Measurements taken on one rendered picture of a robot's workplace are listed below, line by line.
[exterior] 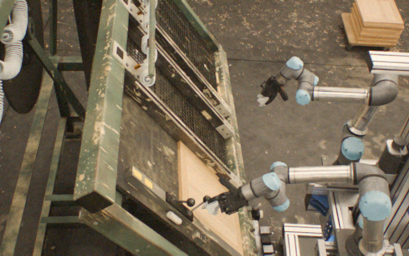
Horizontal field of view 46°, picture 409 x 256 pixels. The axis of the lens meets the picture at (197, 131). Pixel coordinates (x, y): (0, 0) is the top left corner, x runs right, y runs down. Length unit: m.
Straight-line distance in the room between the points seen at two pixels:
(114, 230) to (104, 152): 0.29
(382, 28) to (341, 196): 2.98
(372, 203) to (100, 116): 1.10
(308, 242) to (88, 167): 2.21
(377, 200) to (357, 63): 3.63
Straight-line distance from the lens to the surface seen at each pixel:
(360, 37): 5.60
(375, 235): 2.23
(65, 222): 3.68
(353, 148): 2.75
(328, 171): 2.14
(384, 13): 5.70
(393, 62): 2.08
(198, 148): 2.54
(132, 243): 1.87
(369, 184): 2.07
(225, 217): 2.62
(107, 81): 1.97
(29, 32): 2.40
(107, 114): 1.85
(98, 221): 1.75
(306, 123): 4.66
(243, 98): 4.79
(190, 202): 2.01
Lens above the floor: 3.17
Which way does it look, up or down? 46 degrees down
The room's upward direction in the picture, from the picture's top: 3 degrees clockwise
